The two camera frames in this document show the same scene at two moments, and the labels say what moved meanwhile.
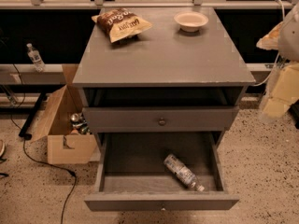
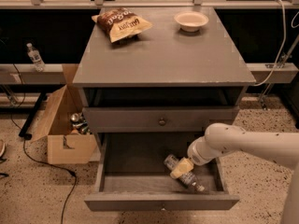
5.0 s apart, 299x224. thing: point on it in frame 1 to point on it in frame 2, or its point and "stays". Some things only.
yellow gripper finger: [270, 41] to [184, 166]
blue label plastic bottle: [179, 170] stays
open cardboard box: [64, 148] stays
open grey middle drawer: [133, 177] stays
